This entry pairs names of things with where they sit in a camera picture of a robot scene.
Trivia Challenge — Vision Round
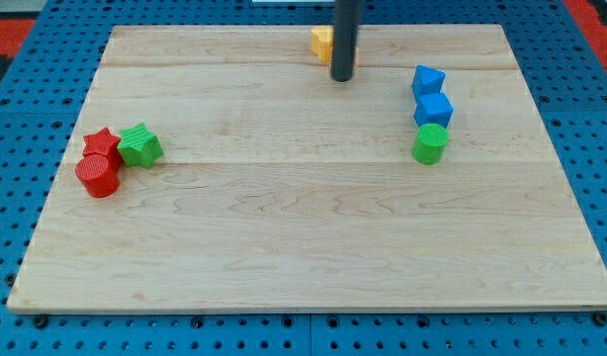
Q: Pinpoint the yellow hexagon block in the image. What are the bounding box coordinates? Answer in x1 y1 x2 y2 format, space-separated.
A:
310 25 334 67

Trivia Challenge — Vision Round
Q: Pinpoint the blue triangle block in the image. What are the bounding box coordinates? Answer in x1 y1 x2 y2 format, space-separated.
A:
411 64 446 99

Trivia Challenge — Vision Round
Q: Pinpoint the light wooden board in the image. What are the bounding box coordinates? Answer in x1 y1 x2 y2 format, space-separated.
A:
8 25 607 314

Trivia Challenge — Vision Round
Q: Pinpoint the green cylinder block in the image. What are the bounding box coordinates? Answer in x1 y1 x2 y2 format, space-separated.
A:
411 123 449 165

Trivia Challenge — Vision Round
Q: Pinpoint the blue cube block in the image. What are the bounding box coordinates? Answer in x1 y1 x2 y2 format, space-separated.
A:
414 92 454 129

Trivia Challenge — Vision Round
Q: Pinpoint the green star block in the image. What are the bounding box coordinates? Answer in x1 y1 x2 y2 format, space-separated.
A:
118 123 164 169

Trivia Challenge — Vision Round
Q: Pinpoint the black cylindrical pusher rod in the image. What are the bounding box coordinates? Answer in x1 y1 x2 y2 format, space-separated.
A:
330 0 363 82

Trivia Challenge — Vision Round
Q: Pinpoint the red star block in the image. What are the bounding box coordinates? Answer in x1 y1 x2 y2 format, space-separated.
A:
82 128 124 172

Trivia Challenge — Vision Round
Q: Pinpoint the red cylinder block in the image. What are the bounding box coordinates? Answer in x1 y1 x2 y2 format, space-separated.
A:
75 154 120 198

